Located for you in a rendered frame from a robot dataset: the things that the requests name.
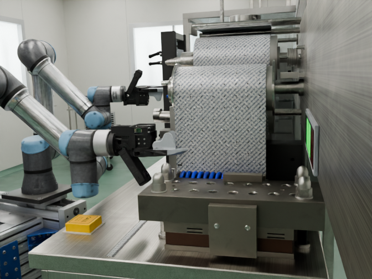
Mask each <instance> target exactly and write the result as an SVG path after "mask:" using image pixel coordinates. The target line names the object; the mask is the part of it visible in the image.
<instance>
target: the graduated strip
mask: <svg viewBox="0 0 372 279"><path fill-rule="evenodd" d="M146 222H147V221H144V220H140V221H139V222H138V223H137V224H136V225H135V226H134V227H133V228H132V229H131V230H130V231H129V232H128V233H127V234H126V235H125V236H124V237H123V238H122V239H121V240H120V241H119V242H118V243H117V244H116V245H115V247H114V248H113V249H112V250H111V251H110V252H109V253H108V254H107V255H106V256H107V257H115V256H116V255H117V254H118V252H119V251H120V250H121V249H122V248H123V247H124V246H125V245H126V244H127V243H128V242H129V241H130V240H131V239H132V237H133V236H134V235H135V234H136V233H137V232H138V231H139V229H140V228H141V227H142V226H143V225H144V224H145V223H146Z"/></svg>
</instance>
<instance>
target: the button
mask: <svg viewBox="0 0 372 279"><path fill-rule="evenodd" d="M100 224H102V220H101V216H98V215H80V214H79V215H77V216H76V217H74V218H73V219H71V220H70V221H68V222H67V223H66V224H65V227H66V231H73V232H81V233H91V232H92V231H93V230H94V229H96V228H97V227H98V226H99V225H100Z"/></svg>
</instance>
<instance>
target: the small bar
mask: <svg viewBox="0 0 372 279"><path fill-rule="evenodd" d="M223 181H226V182H259V183H262V173H242V172H224V173H223Z"/></svg>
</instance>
